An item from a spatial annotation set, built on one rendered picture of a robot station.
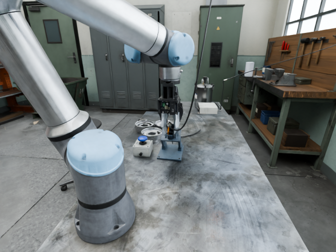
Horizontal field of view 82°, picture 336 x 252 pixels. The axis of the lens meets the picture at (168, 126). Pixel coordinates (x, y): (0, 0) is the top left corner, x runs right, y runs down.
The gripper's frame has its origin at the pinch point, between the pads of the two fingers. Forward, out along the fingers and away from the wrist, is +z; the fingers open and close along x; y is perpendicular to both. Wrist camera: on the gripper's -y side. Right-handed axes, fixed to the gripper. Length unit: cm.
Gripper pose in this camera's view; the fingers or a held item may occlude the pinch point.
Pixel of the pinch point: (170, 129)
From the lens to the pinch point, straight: 77.3
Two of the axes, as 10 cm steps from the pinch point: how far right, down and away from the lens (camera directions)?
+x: 9.9, 0.6, -1.6
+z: 0.0, 9.3, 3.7
